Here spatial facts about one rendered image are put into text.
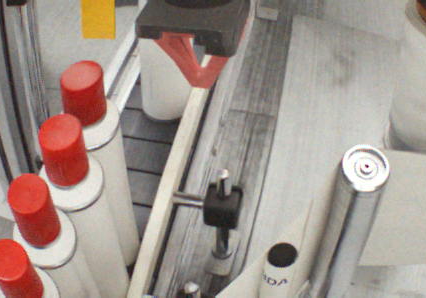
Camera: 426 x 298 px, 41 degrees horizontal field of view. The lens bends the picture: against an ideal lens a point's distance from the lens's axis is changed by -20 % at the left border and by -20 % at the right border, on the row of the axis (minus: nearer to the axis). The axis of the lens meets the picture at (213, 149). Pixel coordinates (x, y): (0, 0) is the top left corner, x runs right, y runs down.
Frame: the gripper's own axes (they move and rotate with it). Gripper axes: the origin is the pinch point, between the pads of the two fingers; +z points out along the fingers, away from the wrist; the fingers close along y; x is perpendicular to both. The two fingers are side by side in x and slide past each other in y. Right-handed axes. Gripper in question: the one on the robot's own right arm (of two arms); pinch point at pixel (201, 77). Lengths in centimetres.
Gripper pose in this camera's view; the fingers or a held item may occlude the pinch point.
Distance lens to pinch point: 51.5
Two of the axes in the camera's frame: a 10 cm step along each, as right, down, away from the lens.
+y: 2.2, -7.3, 6.5
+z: 0.1, 6.7, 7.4
